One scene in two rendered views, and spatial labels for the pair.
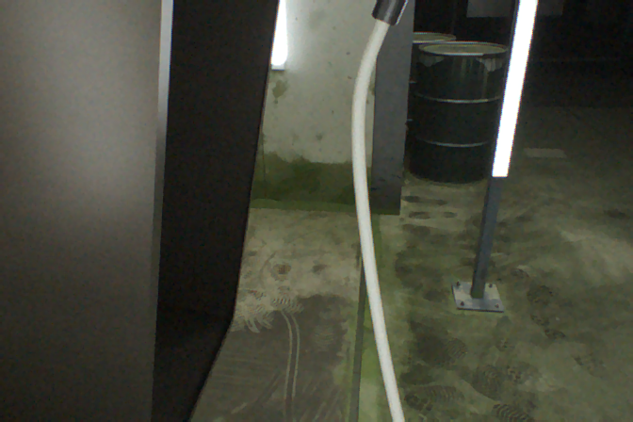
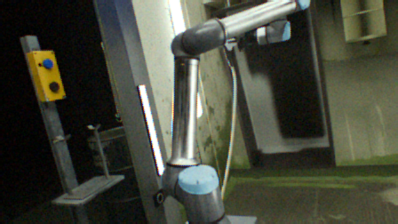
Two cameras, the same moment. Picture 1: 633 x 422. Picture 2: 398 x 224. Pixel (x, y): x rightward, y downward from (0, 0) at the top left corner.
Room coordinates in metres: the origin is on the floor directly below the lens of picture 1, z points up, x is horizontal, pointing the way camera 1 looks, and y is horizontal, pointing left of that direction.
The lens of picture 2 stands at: (0.87, -1.75, 1.29)
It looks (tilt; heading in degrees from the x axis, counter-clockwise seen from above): 8 degrees down; 109
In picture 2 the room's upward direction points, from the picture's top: 12 degrees counter-clockwise
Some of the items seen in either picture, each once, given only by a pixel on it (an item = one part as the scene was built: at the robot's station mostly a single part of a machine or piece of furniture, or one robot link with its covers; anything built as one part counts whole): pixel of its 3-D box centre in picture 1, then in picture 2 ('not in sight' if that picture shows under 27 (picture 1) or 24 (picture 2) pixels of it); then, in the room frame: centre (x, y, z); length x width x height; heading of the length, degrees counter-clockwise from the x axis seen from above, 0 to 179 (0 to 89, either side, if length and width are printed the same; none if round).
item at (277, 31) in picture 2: not in sight; (278, 32); (0.85, -0.15, 1.40); 0.12 x 0.09 x 0.10; 174
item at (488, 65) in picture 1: (454, 113); not in sight; (3.28, -0.98, 0.44); 0.59 x 0.58 x 0.89; 7
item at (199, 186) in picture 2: not in sight; (200, 191); (0.47, -0.79, 0.83); 0.17 x 0.15 x 0.18; 136
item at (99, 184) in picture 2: not in sight; (83, 159); (-0.22, -0.59, 0.95); 0.26 x 0.15 x 0.32; 82
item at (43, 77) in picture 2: not in sight; (46, 76); (-0.32, -0.58, 1.42); 0.12 x 0.06 x 0.26; 82
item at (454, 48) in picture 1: (462, 50); not in sight; (3.28, -0.98, 0.86); 0.54 x 0.54 x 0.01
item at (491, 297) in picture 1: (476, 296); not in sight; (1.76, -0.72, 0.01); 0.20 x 0.20 x 0.01; 82
